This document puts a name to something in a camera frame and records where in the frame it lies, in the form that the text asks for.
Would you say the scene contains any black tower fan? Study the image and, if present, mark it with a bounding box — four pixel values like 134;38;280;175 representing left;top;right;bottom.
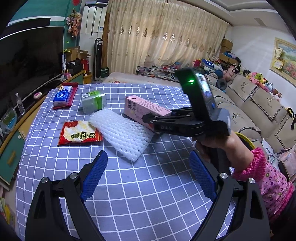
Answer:
93;38;103;81

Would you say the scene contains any clear green plastic box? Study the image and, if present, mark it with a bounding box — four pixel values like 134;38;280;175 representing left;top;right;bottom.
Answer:
81;90;107;114

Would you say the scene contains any cream patterned curtain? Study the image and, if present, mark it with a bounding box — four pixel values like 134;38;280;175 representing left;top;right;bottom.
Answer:
105;1;229;74

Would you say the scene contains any pink floral sleeve forearm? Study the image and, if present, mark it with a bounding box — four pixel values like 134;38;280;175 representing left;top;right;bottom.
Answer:
232;148;295;221

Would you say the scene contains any red yellow snack bag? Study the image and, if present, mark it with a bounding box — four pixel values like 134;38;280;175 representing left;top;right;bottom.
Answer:
58;120;103;146

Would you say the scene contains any black flat television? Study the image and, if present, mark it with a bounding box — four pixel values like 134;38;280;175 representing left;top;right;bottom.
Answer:
1;18;64;111

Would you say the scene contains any yellow-rimmed black trash bin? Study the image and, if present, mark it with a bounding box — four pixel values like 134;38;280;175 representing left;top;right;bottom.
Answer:
235;132;256;151

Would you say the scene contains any blue checked tablecloth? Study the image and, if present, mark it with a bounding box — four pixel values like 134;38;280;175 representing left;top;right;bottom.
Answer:
16;84;212;240

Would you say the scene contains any white floor air conditioner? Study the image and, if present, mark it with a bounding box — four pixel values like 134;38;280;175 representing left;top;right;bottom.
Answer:
79;1;108;81

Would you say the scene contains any artificial flower bouquet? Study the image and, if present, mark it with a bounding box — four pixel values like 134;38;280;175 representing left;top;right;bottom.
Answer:
66;9;82;38

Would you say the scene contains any framed landscape painting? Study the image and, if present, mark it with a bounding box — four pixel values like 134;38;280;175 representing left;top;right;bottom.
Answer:
269;38;295;85

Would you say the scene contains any white foam fruit net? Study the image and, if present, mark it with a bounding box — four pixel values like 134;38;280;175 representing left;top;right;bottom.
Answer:
89;108;154;162

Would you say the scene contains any green yellow tv cabinet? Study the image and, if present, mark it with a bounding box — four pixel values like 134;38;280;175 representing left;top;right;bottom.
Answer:
0;69;86;186

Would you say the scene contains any clear water bottle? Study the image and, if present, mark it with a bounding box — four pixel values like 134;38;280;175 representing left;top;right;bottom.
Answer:
15;93;26;115

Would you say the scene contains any pink milk carton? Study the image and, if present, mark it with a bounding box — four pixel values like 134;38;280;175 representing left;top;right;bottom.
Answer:
124;95;171;131

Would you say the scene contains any person's right hand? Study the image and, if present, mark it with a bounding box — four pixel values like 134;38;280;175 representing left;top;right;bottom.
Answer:
192;131;254;171

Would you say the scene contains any blue white tissue pack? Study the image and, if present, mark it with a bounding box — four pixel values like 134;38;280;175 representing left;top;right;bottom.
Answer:
53;85;73;107

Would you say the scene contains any beige sofa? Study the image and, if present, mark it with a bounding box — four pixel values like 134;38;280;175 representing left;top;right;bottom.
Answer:
206;75;295;153

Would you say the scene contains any long toy tray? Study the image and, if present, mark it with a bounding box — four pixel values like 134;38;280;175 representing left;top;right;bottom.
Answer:
135;66;179;82

